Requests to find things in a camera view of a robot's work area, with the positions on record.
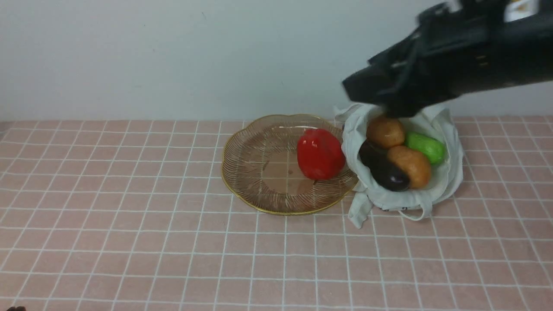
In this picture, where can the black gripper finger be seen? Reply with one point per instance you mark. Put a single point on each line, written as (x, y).
(402, 110)

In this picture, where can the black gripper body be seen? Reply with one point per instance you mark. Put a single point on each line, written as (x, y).
(421, 67)

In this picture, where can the red bell pepper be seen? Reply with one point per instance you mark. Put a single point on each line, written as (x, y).
(319, 154)

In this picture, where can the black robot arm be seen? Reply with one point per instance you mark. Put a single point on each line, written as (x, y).
(484, 45)

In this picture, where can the white cloth bag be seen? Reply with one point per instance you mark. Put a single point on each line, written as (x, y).
(414, 205)

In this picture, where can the brown potato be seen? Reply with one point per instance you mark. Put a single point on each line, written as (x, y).
(385, 132)
(414, 163)

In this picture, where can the green cucumber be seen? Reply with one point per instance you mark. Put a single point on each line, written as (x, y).
(432, 148)

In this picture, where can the dark purple eggplant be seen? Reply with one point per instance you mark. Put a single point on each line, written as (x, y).
(385, 173)

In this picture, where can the amber glass plate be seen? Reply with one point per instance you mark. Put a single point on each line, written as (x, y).
(259, 166)

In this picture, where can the dark object at corner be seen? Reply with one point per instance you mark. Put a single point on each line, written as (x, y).
(16, 308)

